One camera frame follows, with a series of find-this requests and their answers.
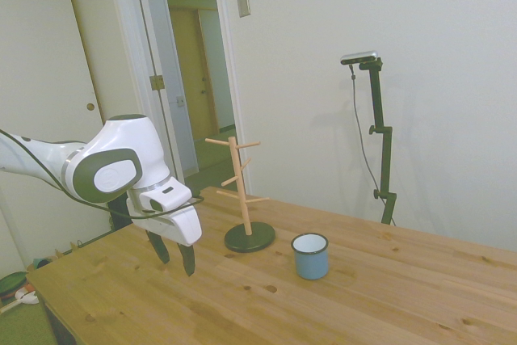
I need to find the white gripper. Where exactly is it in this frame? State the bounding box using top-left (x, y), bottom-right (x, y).
top-left (128, 193), bottom-right (203, 277)

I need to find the blue enamel mug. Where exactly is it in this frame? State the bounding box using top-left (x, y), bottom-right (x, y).
top-left (290, 232), bottom-right (330, 281)

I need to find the wooden mug tree black base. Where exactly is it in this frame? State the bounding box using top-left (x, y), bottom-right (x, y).
top-left (204, 137), bottom-right (276, 254)

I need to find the white orange floor tool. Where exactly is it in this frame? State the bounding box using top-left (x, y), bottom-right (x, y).
top-left (0, 286), bottom-right (40, 314)

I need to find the green round floor item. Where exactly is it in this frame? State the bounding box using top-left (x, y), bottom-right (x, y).
top-left (0, 271), bottom-right (28, 301)

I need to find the white open door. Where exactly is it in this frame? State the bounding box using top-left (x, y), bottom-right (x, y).
top-left (131, 0), bottom-right (201, 184)

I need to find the black articulated camera stand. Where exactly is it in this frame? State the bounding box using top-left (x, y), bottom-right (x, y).
top-left (358, 57), bottom-right (397, 226)

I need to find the camera on black stand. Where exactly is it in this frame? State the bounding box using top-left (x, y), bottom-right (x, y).
top-left (349, 64), bottom-right (396, 227)

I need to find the grey camera on stand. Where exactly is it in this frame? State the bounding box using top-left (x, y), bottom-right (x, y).
top-left (340, 50), bottom-right (380, 66)

